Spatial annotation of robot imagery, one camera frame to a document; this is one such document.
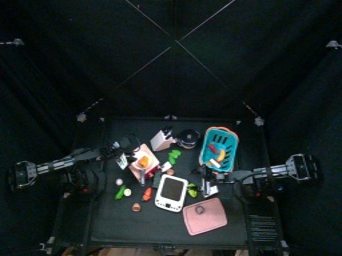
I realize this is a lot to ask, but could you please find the orange toy food piece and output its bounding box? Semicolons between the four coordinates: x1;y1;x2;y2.
137;155;151;169

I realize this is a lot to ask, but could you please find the green toy lime slice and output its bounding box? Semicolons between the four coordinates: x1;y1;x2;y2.
186;182;199;199

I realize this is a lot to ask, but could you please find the white toy food piece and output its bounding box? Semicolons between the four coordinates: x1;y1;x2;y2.
207;158;223;169

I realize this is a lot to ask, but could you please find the white toy plate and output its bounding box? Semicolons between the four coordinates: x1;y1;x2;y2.
133;152;157;171

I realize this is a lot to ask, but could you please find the white toy tablet scale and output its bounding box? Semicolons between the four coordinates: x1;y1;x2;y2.
154;173;190;214

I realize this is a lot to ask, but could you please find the pink cutting board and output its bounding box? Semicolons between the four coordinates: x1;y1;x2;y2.
182;197;230;237

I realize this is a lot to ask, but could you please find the green toy cucumber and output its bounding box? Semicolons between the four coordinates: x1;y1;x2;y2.
114;184;129;201

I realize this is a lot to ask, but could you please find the green toy leaf vegetable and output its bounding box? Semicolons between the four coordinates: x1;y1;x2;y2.
167;149;183;166

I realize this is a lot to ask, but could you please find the teal basket with orange rim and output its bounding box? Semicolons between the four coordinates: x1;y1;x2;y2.
198;125;241;174

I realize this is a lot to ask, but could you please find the orange toy carrot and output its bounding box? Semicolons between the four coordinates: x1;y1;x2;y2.
142;186;154;203

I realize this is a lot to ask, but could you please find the black toy pot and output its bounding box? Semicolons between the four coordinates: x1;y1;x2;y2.
177;128;202;150

